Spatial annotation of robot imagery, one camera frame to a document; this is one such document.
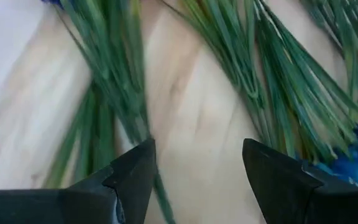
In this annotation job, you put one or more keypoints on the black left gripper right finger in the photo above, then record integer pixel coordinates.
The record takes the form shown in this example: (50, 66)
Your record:
(291, 199)

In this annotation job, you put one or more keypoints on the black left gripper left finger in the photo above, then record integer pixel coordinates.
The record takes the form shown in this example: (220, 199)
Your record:
(73, 205)

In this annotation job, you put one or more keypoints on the blue artificial flower bunch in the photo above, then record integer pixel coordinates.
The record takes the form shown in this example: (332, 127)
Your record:
(291, 93)

